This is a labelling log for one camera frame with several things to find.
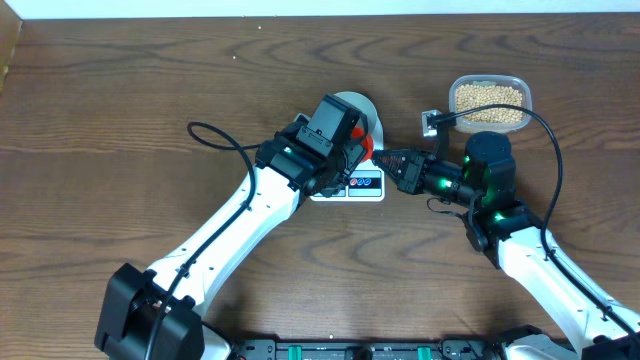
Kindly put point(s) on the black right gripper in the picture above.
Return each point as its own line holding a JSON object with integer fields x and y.
{"x": 410, "y": 177}

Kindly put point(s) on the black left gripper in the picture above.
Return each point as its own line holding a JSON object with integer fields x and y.
{"x": 353, "y": 159}

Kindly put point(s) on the red plastic scoop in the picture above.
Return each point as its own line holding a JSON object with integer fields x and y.
{"x": 366, "y": 142}

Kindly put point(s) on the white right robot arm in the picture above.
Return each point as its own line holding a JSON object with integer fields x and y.
{"x": 515, "y": 241}

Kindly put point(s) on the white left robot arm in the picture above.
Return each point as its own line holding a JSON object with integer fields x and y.
{"x": 158, "y": 313}

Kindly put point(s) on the white digital kitchen scale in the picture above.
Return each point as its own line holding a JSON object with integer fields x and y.
{"x": 366, "y": 184}

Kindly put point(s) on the grey plastic bowl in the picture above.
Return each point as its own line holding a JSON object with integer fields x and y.
{"x": 364, "y": 104}

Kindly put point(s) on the soybeans in container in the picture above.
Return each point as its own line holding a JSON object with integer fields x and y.
{"x": 470, "y": 96}

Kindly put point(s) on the clear plastic container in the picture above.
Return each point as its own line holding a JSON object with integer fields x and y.
{"x": 465, "y": 126}

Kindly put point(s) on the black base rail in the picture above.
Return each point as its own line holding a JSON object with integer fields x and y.
{"x": 539, "y": 347}

